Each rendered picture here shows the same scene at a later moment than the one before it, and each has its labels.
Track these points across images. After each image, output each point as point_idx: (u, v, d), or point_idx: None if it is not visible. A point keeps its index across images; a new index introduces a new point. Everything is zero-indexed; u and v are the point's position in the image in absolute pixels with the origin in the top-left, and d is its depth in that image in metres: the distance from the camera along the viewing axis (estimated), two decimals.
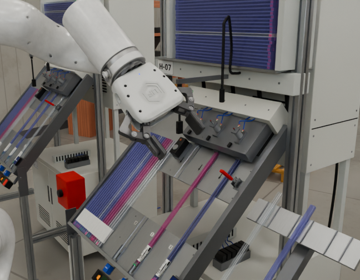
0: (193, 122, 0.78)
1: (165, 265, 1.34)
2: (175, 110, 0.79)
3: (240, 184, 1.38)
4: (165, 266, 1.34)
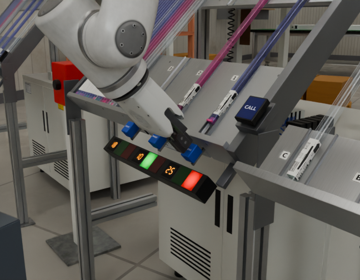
0: (178, 140, 0.76)
1: (229, 98, 0.80)
2: None
3: None
4: (229, 100, 0.80)
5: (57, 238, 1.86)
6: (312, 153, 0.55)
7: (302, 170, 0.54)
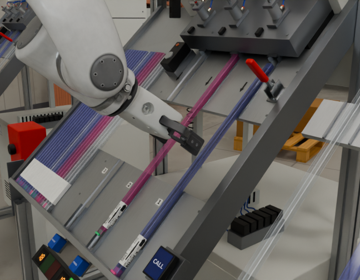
0: None
1: (136, 245, 0.74)
2: None
3: (279, 93, 0.79)
4: (135, 248, 0.74)
5: None
6: None
7: None
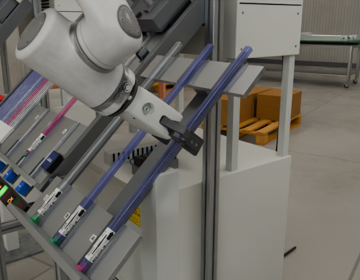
0: None
1: (104, 239, 0.69)
2: None
3: (146, 55, 1.16)
4: (103, 241, 0.69)
5: None
6: (54, 198, 0.86)
7: (46, 209, 0.86)
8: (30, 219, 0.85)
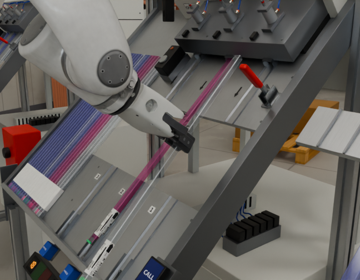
0: None
1: None
2: None
3: (274, 98, 0.78)
4: None
5: None
6: (105, 253, 0.68)
7: (96, 268, 0.67)
8: None
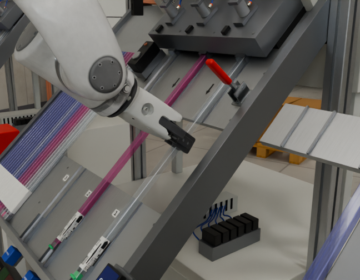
0: None
1: None
2: None
3: (245, 95, 0.74)
4: None
5: None
6: (100, 249, 0.70)
7: (90, 264, 0.69)
8: (71, 276, 0.68)
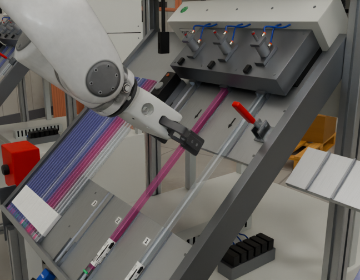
0: None
1: None
2: None
3: (266, 133, 0.79)
4: None
5: None
6: (136, 274, 0.76)
7: None
8: None
